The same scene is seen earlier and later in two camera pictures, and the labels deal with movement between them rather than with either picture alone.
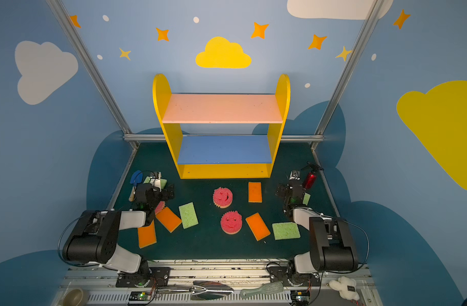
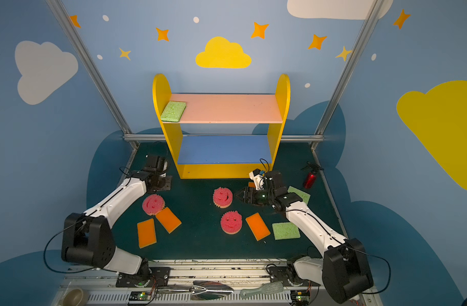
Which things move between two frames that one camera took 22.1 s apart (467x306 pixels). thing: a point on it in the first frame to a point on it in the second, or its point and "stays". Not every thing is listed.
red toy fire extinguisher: x=311 y=176 stays
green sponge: x=188 y=215 to x=173 y=111
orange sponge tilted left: x=168 y=219 stays
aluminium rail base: x=348 y=284 stays
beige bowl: x=74 y=297 stays
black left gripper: x=164 y=192 to x=161 y=183
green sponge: x=285 y=230 stays
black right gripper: x=286 y=191 to x=249 y=195
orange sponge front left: x=147 y=235 stays
